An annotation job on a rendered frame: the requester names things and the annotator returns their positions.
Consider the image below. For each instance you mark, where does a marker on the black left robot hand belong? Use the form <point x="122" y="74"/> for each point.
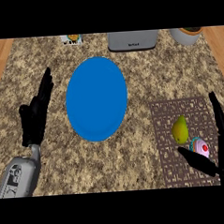
<point x="36" y="117"/>

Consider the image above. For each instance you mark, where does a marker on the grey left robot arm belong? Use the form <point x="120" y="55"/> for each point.
<point x="20" y="175"/>

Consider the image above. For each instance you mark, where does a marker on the pink cupcake with cherry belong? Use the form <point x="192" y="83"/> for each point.
<point x="200" y="148"/>

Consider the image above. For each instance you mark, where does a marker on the brown patterned placemat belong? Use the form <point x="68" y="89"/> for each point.
<point x="179" y="166"/>

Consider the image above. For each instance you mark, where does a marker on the blue oval plate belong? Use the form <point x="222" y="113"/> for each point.
<point x="96" y="99"/>

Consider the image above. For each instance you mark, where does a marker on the green pear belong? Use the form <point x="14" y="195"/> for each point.
<point x="180" y="131"/>

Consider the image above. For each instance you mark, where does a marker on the white printed box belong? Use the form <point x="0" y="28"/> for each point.
<point x="72" y="39"/>

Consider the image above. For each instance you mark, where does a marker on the grey pot with brown rim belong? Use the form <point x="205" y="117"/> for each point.
<point x="186" y="35"/>

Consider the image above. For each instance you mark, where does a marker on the grey appliance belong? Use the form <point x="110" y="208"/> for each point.
<point x="133" y="40"/>

